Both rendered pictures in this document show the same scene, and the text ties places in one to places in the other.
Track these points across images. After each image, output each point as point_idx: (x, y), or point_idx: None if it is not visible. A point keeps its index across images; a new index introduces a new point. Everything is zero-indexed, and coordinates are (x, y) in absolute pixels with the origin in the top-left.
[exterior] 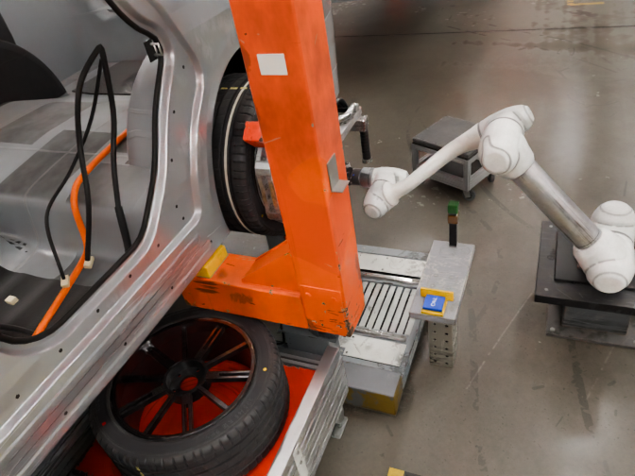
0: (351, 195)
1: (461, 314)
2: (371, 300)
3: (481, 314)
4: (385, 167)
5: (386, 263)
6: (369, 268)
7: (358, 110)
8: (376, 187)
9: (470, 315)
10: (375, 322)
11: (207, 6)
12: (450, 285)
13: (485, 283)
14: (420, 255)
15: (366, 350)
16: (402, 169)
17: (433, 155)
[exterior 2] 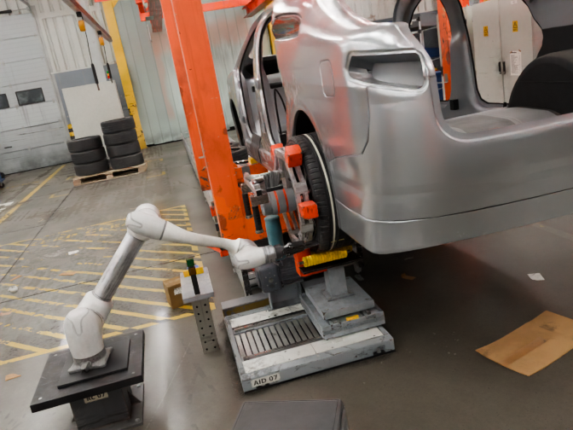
0: (419, 418)
1: (210, 371)
2: (276, 338)
3: (194, 377)
4: (252, 248)
5: (286, 356)
6: (296, 347)
7: (254, 189)
8: (245, 239)
9: (203, 373)
10: (268, 339)
11: (287, 76)
12: (189, 280)
13: (199, 398)
14: (261, 372)
15: (255, 316)
16: (240, 254)
17: (204, 235)
